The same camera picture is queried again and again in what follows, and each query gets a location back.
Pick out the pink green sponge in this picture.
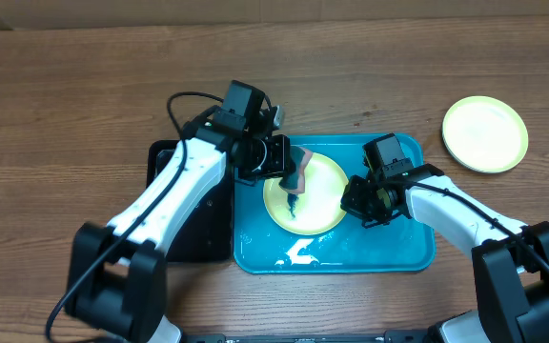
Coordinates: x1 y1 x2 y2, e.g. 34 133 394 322
279 146 313 194

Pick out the black water tray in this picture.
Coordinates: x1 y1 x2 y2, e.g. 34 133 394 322
140 138 232 262

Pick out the yellow plate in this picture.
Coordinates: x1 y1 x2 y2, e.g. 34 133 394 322
263 153 348 235
441 95 529 173

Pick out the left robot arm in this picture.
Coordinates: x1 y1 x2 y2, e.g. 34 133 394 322
45 80 312 343

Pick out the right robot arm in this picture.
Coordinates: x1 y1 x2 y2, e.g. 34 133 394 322
341 133 549 343

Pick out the teal plastic tray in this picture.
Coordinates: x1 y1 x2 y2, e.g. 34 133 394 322
233 132 437 275

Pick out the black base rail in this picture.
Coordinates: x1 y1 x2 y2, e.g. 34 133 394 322
180 330 432 343

